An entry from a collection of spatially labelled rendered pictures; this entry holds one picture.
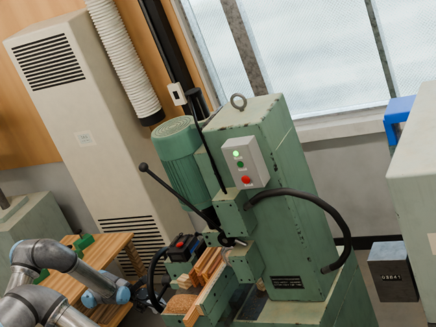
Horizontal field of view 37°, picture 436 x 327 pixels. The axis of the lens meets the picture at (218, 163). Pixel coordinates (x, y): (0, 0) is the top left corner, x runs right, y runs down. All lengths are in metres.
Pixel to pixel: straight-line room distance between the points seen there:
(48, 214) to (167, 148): 2.49
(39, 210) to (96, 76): 1.25
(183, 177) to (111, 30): 1.55
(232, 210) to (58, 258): 0.77
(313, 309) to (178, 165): 0.69
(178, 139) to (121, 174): 1.75
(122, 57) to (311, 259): 1.88
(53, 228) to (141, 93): 1.38
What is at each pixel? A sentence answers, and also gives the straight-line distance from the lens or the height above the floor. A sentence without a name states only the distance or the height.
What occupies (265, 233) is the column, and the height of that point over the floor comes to 1.11.
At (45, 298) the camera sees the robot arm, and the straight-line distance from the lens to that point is 1.84.
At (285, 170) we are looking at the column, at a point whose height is 1.32.
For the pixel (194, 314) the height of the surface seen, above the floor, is 0.92.
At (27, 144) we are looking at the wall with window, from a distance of 4.75.
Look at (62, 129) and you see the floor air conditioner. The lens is 4.04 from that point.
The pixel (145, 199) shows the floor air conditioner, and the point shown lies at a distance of 3.98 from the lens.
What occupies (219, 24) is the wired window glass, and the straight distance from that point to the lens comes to 3.63.
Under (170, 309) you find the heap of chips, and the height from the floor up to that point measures 0.91.
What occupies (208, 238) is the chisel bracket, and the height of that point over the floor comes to 1.04.
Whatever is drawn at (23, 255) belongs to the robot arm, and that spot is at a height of 1.21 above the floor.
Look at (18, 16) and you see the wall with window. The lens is 4.26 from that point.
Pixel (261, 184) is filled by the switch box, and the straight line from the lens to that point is 2.05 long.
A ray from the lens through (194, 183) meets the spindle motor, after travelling 2.30.
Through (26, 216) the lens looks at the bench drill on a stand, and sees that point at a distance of 4.52.
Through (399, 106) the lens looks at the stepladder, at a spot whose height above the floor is 1.16.
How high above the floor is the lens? 2.24
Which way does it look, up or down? 23 degrees down
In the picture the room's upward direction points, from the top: 22 degrees counter-clockwise
